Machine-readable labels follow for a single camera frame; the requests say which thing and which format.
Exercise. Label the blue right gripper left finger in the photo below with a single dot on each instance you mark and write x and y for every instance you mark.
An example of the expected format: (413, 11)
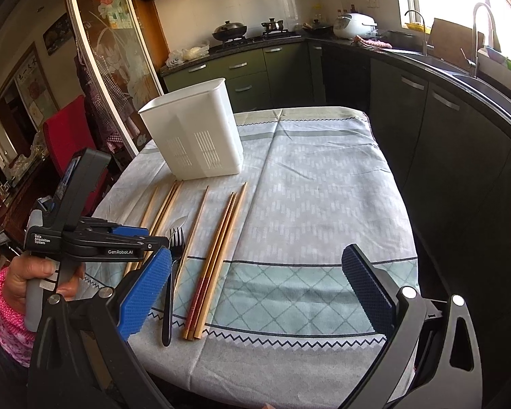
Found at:
(141, 295)

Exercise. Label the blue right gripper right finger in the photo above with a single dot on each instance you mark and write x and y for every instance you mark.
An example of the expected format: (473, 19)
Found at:
(370, 287)

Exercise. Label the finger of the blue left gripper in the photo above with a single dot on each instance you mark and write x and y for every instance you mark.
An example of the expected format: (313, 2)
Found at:
(130, 231)

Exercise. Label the green kitchen cabinets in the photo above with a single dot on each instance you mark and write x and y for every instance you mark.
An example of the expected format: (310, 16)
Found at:
(450, 157)

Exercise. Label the person's left hand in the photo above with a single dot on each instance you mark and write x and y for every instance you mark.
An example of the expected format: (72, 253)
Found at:
(25, 268)

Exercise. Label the wooden chopstick far left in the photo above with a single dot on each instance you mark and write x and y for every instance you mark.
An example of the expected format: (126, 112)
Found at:
(132, 266)

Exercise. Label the red-tipped chopstick left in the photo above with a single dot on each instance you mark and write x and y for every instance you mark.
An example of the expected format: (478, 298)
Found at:
(198, 294)

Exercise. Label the red-tipped chopstick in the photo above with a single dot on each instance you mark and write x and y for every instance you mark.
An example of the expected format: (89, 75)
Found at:
(198, 294)
(202, 301)

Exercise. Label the black plastic fork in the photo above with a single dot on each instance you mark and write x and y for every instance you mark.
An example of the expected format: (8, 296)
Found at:
(177, 247)

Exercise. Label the red-tipped chopstick middle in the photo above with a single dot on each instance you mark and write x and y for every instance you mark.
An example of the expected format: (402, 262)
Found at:
(202, 301)

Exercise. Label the pink patterned left sleeve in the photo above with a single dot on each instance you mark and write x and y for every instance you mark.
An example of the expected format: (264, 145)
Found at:
(15, 338)

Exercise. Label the wooden chopstick middle single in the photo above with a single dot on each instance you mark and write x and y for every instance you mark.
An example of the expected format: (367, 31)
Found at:
(190, 241)

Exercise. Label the plain wooden chopstick right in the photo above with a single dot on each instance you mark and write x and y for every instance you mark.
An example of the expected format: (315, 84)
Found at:
(201, 323)

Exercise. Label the red chair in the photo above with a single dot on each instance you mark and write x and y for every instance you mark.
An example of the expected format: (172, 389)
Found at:
(67, 133)

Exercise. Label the patterned grey tablecloth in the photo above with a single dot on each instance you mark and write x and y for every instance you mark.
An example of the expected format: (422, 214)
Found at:
(285, 327)

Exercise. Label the white plastic utensil holder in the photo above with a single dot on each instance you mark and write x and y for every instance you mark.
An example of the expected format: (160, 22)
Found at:
(195, 131)

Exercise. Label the glass sliding door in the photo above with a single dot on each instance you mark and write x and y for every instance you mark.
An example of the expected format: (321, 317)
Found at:
(112, 45)

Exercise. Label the white plastic bags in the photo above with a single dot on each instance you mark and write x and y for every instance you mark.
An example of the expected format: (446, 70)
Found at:
(181, 56)

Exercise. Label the black wok with lid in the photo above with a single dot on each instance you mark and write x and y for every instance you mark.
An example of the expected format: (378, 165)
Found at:
(229, 31)

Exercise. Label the steel sink basin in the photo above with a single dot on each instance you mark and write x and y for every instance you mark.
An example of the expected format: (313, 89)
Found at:
(497, 94)

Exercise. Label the small steel pot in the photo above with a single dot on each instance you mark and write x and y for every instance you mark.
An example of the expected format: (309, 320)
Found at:
(273, 25)

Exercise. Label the pink dish cloth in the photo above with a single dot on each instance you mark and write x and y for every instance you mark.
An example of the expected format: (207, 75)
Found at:
(371, 44)

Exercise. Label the wooden cutting board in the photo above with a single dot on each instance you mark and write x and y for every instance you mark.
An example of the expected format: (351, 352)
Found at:
(453, 43)

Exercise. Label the white rice cooker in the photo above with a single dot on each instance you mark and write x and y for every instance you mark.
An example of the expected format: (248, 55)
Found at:
(350, 25)

